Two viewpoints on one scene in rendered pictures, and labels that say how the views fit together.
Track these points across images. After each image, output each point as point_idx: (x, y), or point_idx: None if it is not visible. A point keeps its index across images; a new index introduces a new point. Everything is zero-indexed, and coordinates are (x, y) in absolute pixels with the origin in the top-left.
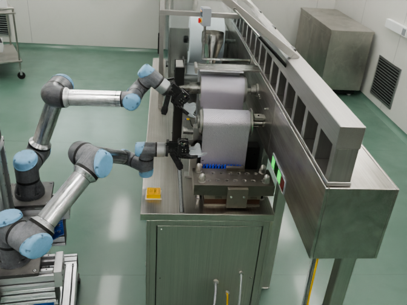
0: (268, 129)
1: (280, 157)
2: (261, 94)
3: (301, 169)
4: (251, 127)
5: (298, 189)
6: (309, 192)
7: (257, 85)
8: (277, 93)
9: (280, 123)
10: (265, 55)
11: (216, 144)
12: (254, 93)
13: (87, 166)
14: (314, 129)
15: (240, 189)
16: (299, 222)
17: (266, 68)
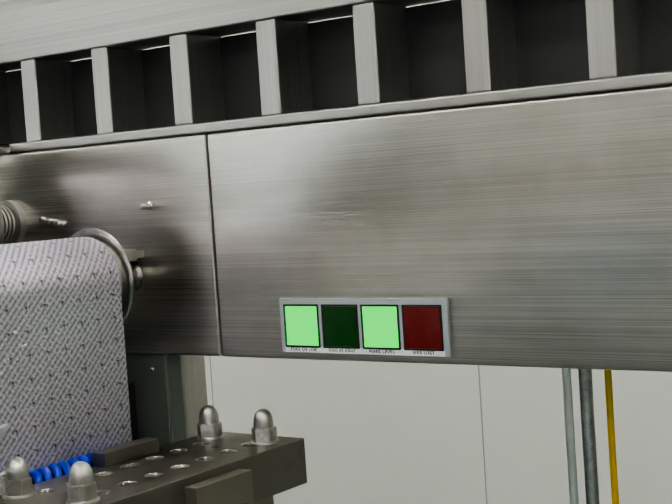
0: (182, 271)
1: (343, 270)
2: (55, 209)
3: (549, 171)
4: (121, 282)
5: (561, 246)
6: (654, 184)
7: (9, 201)
8: (194, 118)
9: (288, 168)
10: (25, 79)
11: (32, 378)
12: (12, 230)
13: None
14: (505, 54)
15: (228, 475)
16: (635, 333)
17: (42, 121)
